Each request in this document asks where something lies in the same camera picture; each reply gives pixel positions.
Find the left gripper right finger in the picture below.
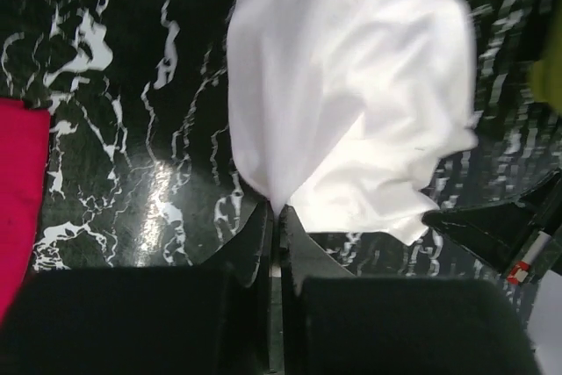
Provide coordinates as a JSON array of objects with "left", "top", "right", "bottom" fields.
[{"left": 278, "top": 206, "right": 351, "bottom": 371}]

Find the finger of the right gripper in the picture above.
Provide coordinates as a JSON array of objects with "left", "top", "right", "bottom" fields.
[{"left": 422, "top": 172, "right": 561, "bottom": 278}]

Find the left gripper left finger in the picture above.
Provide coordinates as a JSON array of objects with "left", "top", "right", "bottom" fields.
[{"left": 219, "top": 204, "right": 270, "bottom": 371}]

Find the white printed t-shirt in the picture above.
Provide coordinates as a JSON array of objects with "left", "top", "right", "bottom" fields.
[{"left": 227, "top": 0, "right": 476, "bottom": 245}]

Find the olive green plastic bin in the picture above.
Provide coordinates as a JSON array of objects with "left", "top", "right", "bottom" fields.
[{"left": 528, "top": 8, "right": 561, "bottom": 115}]

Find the folded pink t-shirt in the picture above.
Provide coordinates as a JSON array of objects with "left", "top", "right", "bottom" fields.
[{"left": 1, "top": 99, "right": 51, "bottom": 314}]

